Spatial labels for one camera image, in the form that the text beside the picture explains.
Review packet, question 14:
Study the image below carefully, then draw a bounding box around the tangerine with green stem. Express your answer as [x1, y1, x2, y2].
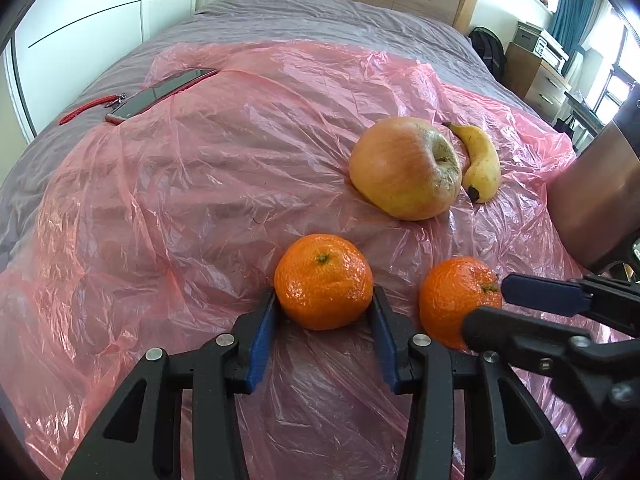
[419, 256, 502, 350]

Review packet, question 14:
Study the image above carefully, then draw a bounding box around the orange tangerine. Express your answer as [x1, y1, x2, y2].
[273, 234, 374, 332]

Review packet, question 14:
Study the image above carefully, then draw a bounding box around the yellow banana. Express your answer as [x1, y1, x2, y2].
[444, 122, 501, 204]

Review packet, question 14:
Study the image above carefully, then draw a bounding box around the yellow-green apple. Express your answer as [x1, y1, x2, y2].
[349, 117, 462, 221]

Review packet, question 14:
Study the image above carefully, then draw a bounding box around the pink plastic sheet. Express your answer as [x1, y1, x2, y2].
[1, 40, 580, 479]

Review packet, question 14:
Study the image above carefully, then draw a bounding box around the desk with clutter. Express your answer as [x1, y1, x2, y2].
[553, 91, 604, 154]

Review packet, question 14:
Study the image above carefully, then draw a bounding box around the wooden drawer chest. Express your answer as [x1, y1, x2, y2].
[502, 42, 570, 124]

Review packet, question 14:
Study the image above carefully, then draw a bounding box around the black backpack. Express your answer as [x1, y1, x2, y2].
[469, 27, 506, 82]

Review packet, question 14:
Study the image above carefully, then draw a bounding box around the white printer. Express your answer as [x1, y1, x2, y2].
[513, 22, 568, 73]

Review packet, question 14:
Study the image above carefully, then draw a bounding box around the smartphone with red case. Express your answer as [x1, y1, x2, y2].
[105, 68, 218, 125]

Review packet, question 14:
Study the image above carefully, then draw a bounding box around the right teal curtain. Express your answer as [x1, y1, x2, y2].
[550, 0, 596, 75]

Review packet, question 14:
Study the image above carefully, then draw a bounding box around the grey purple bed sheet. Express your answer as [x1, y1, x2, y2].
[1, 0, 531, 266]

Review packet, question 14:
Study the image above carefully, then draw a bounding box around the white sliding wardrobe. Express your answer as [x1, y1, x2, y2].
[9, 0, 195, 138]

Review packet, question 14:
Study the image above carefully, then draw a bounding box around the red phone lanyard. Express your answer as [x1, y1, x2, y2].
[58, 93, 126, 127]

